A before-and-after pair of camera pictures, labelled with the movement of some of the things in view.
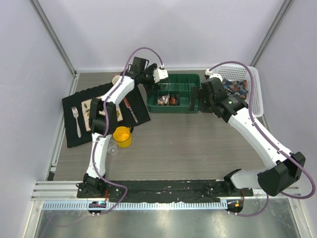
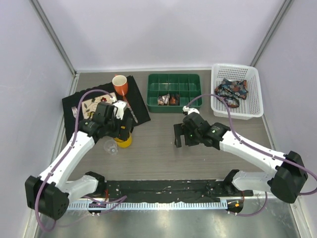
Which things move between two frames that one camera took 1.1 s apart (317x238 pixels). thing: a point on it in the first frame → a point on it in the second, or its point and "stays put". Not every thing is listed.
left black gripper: x=150 y=71 → x=121 y=133
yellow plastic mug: x=123 y=136 stays put
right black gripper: x=195 y=92 → x=181 y=129
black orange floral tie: x=174 y=99 stays put
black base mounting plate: x=161 y=191 stays put
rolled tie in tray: x=163 y=99 stays put
